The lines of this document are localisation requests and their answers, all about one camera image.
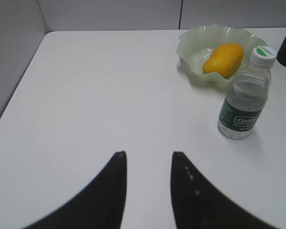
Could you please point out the pale green wavy plate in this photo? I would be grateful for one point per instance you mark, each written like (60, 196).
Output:
(197, 44)

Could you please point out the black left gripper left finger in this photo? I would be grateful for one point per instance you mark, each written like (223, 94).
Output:
(100, 205)

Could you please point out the yellow mango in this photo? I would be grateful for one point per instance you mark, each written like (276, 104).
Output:
(224, 60)

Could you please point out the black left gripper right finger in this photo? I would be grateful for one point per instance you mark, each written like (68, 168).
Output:
(228, 192)

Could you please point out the clear plastic water bottle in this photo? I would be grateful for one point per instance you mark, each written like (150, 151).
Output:
(247, 94)

